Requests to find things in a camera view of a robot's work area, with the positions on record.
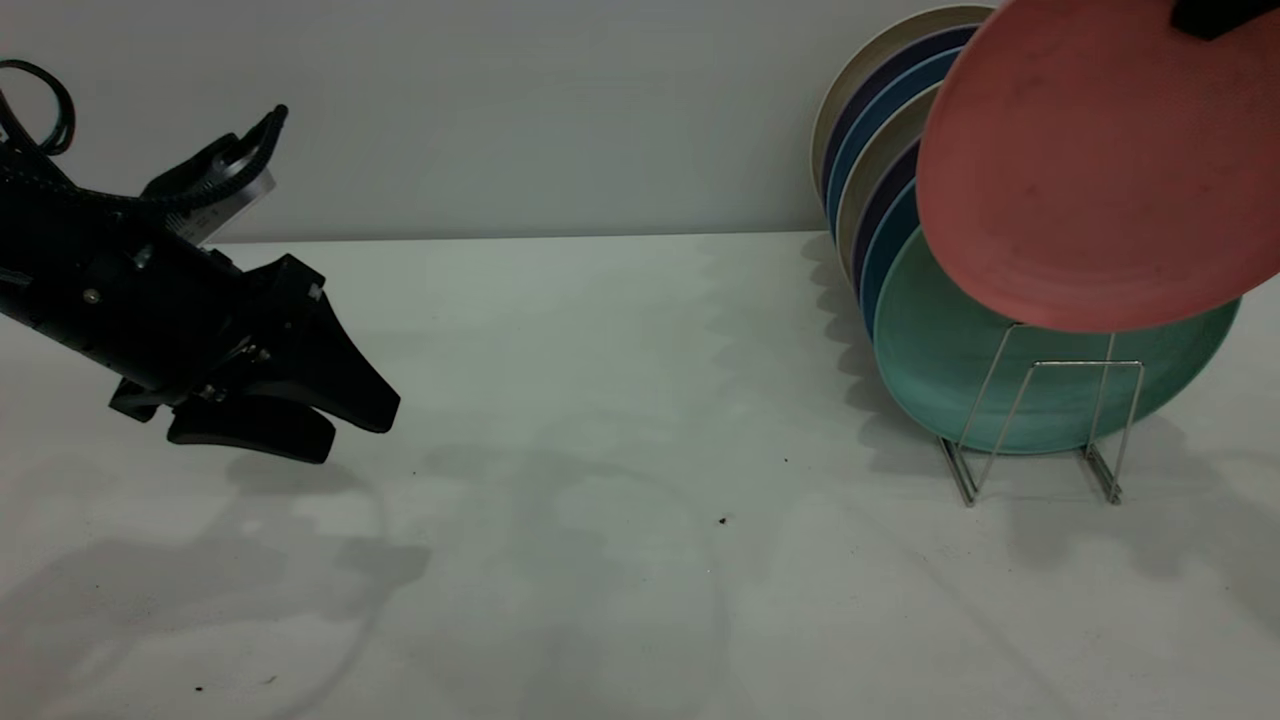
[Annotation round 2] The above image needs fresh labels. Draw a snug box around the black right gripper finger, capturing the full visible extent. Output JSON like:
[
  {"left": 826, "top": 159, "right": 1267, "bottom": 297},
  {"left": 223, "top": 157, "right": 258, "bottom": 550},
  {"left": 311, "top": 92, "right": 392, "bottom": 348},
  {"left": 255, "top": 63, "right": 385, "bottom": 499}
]
[{"left": 1169, "top": 0, "right": 1280, "bottom": 42}]

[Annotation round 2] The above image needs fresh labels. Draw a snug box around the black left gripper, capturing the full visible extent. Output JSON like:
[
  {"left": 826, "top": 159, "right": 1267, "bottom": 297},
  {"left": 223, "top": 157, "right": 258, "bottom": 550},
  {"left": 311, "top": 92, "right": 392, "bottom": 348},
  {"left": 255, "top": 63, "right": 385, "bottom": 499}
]
[{"left": 35, "top": 185, "right": 403, "bottom": 465}]

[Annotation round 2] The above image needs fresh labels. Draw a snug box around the pink round plate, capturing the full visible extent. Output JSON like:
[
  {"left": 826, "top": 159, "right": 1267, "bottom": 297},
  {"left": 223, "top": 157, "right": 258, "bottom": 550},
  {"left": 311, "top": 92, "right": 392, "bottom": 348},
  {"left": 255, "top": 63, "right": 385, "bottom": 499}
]
[{"left": 915, "top": 0, "right": 1280, "bottom": 334}]

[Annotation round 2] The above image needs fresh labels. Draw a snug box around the dark purple round plate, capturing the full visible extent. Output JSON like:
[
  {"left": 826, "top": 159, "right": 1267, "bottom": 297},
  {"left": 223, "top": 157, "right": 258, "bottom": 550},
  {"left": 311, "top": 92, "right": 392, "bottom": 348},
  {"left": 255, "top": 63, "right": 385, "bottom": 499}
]
[
  {"left": 820, "top": 25, "right": 983, "bottom": 216},
  {"left": 850, "top": 138, "right": 921, "bottom": 293}
]

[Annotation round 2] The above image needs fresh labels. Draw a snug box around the blue round plate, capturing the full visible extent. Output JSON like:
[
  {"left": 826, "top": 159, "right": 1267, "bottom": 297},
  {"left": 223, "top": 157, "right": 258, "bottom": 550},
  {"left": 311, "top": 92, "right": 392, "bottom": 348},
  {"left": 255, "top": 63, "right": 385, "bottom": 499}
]
[
  {"left": 826, "top": 45, "right": 963, "bottom": 241},
  {"left": 860, "top": 180, "right": 927, "bottom": 341}
]

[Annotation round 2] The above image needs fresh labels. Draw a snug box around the beige round plate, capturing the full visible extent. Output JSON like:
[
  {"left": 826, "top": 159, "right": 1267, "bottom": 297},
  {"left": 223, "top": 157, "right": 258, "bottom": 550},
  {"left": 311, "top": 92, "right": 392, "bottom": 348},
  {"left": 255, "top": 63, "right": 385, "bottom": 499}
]
[
  {"left": 809, "top": 5, "right": 997, "bottom": 206},
  {"left": 835, "top": 82, "right": 945, "bottom": 271}
]

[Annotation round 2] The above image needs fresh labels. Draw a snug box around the green round plate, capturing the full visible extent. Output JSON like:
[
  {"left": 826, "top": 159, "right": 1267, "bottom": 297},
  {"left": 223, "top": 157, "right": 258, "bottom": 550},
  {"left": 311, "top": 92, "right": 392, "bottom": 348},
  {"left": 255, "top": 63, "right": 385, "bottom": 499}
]
[{"left": 872, "top": 228, "right": 1244, "bottom": 457}]

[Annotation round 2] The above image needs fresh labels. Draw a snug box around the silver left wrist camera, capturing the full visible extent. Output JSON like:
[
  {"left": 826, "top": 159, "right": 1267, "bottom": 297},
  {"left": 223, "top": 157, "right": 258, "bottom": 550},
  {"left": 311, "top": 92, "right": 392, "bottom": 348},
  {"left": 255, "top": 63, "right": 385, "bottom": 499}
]
[{"left": 140, "top": 130, "right": 278, "bottom": 247}]

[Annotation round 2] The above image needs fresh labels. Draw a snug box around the black braided camera cable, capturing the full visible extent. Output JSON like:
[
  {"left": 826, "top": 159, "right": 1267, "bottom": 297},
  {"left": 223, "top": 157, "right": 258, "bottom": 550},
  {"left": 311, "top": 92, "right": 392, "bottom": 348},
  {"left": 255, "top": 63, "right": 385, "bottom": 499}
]
[{"left": 0, "top": 103, "right": 291, "bottom": 213}]

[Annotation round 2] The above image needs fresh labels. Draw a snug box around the black looped cable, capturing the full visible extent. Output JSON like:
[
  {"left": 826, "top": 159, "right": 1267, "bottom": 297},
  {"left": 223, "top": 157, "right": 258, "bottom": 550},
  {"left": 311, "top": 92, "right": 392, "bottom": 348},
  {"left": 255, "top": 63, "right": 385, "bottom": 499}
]
[{"left": 0, "top": 59, "right": 78, "bottom": 158}]

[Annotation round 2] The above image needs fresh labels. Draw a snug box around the silver wire plate rack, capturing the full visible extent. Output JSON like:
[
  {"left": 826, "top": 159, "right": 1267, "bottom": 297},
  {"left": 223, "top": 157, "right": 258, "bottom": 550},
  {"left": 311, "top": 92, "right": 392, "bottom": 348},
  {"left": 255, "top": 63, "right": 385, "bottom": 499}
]
[{"left": 937, "top": 322, "right": 1145, "bottom": 508}]

